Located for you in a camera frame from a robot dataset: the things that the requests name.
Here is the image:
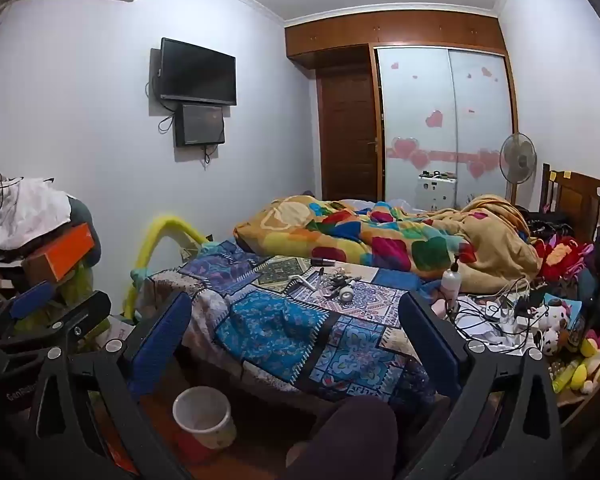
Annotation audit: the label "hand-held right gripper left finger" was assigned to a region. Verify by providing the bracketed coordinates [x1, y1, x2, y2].
[27, 291, 196, 480]

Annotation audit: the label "standing electric fan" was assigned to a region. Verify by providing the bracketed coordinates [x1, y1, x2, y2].
[499, 132, 538, 206]

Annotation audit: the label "blue patchwork bed cover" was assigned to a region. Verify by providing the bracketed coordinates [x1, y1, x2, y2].
[145, 240, 461, 403]

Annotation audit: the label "bunch of keys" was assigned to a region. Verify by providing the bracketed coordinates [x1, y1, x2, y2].
[320, 269, 356, 291]

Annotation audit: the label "wooden headboard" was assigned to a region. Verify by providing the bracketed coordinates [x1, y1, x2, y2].
[540, 162, 600, 246]

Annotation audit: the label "brown wooden door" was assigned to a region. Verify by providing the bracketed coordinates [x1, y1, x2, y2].
[316, 67, 381, 201]

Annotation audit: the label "small white cabinet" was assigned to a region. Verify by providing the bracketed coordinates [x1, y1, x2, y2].
[417, 172, 458, 212]

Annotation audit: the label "black wall television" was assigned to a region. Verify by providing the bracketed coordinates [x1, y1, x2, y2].
[159, 37, 238, 107]

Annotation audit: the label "orange cardboard box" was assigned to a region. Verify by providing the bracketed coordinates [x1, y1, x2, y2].
[22, 223, 97, 283]

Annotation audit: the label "white crumpled cloth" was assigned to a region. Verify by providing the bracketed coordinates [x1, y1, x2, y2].
[0, 178, 72, 251]

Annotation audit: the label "pink heart stickers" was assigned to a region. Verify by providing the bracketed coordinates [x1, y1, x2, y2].
[387, 60, 503, 181]

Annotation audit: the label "person's leg in dark pants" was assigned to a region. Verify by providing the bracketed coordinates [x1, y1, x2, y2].
[285, 395, 398, 480]

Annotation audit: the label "red plush toy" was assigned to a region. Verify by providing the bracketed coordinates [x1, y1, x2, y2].
[537, 237, 596, 281]

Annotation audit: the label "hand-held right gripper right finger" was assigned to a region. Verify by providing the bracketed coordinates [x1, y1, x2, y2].
[399, 290, 566, 480]

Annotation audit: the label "tangle of charger cables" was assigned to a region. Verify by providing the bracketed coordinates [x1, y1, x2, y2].
[450, 280, 546, 351]

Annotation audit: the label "yellow green bottle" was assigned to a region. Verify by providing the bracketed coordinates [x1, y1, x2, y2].
[552, 360, 581, 394]

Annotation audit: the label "green patterned bag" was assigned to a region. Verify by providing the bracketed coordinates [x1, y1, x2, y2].
[55, 260, 97, 308]

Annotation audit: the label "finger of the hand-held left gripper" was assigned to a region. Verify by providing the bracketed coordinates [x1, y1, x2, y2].
[0, 291, 113, 361]
[0, 281, 58, 356]

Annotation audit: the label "white pump bottle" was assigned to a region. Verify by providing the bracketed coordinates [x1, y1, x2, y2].
[441, 255, 463, 307]

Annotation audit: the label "yellow foam tube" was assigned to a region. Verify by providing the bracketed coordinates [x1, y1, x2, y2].
[122, 215, 206, 318]

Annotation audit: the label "colourful spotted blanket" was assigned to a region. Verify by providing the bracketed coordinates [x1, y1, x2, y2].
[234, 194, 543, 286]

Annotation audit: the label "white plastic waste bin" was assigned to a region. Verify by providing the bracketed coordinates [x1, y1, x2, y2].
[172, 386, 237, 450]

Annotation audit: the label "white plastic bag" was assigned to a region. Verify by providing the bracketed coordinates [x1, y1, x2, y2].
[95, 315, 138, 356]

